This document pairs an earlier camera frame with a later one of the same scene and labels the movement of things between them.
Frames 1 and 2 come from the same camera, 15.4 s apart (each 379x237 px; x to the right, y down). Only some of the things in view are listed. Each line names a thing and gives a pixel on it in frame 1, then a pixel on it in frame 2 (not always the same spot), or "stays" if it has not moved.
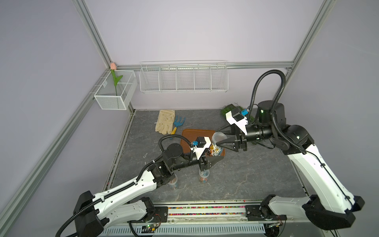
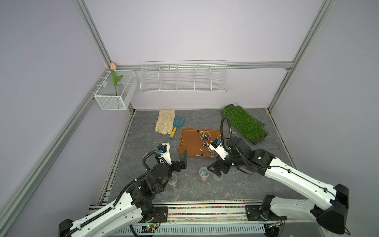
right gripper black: x=241 y=141 → x=218 y=162
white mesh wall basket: x=105 y=95 stays
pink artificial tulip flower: x=113 y=67 stays
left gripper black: x=209 y=161 → x=182 y=162
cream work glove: x=166 y=121 stays
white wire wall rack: x=183 y=76 stays
